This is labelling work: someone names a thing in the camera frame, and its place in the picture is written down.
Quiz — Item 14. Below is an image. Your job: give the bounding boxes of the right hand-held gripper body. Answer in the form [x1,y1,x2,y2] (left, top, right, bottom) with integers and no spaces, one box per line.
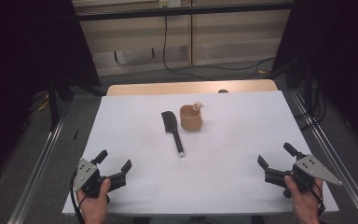
[264,154,344,199]

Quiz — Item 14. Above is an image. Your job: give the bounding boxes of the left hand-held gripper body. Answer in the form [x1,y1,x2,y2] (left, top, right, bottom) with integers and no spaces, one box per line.
[73,158,128,199]

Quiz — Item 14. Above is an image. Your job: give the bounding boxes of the tan cup with small figure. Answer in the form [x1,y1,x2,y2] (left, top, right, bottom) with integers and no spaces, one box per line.
[179,100,205,133]

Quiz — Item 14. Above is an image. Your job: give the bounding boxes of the person's left hand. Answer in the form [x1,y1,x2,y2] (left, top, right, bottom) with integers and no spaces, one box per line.
[76,177,112,224]

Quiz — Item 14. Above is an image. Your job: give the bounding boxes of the person's right hand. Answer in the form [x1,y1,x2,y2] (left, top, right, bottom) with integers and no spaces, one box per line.
[283,175,324,224]

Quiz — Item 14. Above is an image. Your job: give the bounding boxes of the white table sheet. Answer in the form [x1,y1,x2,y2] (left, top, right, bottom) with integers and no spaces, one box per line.
[62,90,340,217]

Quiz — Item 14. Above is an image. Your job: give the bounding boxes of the black metal stand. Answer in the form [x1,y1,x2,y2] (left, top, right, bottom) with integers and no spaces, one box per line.
[48,76,75,132]

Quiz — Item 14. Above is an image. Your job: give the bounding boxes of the yellow floor item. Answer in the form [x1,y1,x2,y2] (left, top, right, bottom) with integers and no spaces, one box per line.
[36,99,50,112]

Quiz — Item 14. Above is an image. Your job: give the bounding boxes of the black curtain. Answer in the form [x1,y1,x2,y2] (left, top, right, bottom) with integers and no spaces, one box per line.
[270,0,358,155]
[0,0,103,188]

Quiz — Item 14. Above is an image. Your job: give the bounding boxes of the black horizontal bar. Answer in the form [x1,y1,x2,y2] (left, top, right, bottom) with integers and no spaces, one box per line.
[74,2,295,22]

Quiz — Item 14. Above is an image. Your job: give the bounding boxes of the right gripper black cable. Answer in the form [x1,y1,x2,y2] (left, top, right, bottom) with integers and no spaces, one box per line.
[302,178,326,217]

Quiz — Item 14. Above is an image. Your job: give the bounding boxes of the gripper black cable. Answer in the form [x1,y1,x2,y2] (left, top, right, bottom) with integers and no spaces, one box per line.
[69,169,86,224]
[302,178,326,217]

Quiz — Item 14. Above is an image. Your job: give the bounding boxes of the metal floor rail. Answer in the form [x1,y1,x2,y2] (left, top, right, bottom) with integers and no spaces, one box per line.
[291,91,358,224]
[7,116,65,224]

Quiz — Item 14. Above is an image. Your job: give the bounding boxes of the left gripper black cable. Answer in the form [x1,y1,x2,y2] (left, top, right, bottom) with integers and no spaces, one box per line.
[69,169,86,224]

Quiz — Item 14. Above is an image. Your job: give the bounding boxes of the bundle of black floor cables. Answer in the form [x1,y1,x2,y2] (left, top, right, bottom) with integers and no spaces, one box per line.
[293,78,328,131]

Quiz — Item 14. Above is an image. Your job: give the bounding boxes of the black wall cable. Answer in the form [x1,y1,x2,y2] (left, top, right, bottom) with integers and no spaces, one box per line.
[162,14,277,81]

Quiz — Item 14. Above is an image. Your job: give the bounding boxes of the white wall socket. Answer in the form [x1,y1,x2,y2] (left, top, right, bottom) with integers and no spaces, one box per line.
[158,0,182,9]

